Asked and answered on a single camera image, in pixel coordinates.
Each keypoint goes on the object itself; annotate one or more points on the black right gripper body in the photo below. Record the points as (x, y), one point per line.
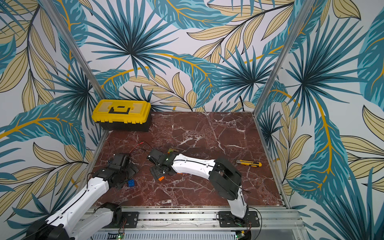
(159, 163)

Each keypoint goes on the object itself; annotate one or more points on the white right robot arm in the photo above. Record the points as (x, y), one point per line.
(221, 173)

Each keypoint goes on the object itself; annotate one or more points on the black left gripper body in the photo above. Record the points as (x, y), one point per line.
(127, 174)

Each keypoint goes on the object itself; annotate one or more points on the aluminium corner post right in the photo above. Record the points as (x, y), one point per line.
(298, 23)

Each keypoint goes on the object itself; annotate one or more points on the yellow black toolbox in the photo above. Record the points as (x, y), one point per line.
(123, 115)

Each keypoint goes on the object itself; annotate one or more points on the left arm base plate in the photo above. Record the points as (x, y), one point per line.
(127, 220)

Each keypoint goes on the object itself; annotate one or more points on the aluminium corner post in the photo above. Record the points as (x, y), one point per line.
(298, 23)
(59, 22)

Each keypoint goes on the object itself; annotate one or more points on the aluminium corner post left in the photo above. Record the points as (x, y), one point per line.
(59, 22)

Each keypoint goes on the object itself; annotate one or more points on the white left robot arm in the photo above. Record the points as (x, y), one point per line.
(67, 222)

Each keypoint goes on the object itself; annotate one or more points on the yellow utility knife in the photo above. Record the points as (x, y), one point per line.
(249, 163)

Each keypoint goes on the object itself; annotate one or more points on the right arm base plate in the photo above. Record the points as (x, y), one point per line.
(228, 220)

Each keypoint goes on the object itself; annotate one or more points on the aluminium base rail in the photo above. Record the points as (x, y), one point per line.
(271, 218)

